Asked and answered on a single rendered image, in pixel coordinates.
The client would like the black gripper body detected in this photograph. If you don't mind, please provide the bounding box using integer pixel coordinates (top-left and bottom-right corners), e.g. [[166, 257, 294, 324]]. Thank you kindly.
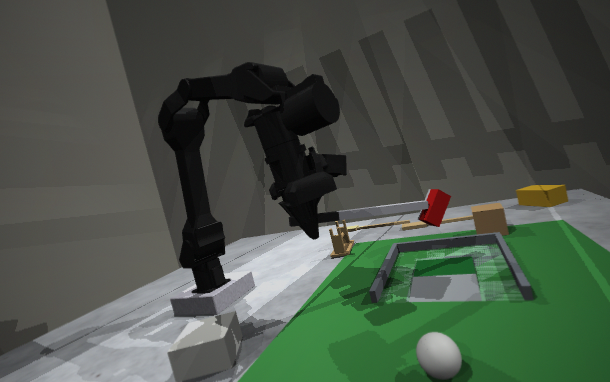
[[264, 139, 337, 206]]

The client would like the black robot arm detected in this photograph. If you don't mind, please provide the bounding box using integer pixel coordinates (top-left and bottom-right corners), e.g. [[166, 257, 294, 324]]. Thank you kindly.
[[158, 62, 347, 293]]

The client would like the yellow box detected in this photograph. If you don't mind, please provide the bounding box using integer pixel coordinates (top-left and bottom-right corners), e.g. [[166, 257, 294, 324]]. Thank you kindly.
[[516, 185, 568, 207]]

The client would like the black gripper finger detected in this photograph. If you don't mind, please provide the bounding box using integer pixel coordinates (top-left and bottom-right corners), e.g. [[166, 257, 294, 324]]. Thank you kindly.
[[285, 195, 324, 240], [279, 201, 311, 238]]

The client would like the white golf ball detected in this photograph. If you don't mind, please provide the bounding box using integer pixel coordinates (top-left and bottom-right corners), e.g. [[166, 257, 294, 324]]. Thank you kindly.
[[416, 332, 462, 380]]

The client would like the brown cube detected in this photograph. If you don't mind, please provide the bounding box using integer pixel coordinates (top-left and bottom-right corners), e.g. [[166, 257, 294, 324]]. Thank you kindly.
[[471, 203, 509, 236]]

